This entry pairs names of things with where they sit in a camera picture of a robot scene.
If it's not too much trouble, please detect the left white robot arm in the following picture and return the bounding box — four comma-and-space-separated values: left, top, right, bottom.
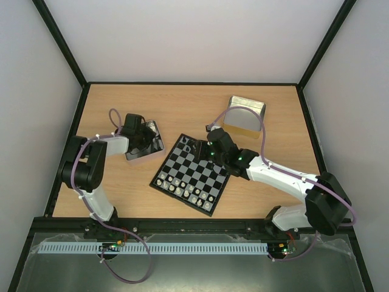
58, 114, 165, 222

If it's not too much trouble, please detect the silver tin with pieces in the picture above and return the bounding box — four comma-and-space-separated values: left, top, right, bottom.
125, 120, 166, 165

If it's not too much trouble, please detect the black frame rail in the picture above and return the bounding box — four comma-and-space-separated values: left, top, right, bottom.
30, 216, 353, 241

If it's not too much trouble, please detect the black silver chess board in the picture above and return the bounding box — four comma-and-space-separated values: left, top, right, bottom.
150, 134, 230, 217

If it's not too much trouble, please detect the empty gold silver tin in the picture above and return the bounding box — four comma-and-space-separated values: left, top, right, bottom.
222, 96, 266, 139

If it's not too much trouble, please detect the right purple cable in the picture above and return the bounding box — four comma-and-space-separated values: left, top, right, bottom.
205, 106, 358, 263

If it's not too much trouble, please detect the light blue cable duct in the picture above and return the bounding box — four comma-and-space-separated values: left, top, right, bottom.
38, 242, 268, 255

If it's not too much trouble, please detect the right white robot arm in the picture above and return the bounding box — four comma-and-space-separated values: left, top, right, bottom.
192, 127, 351, 238

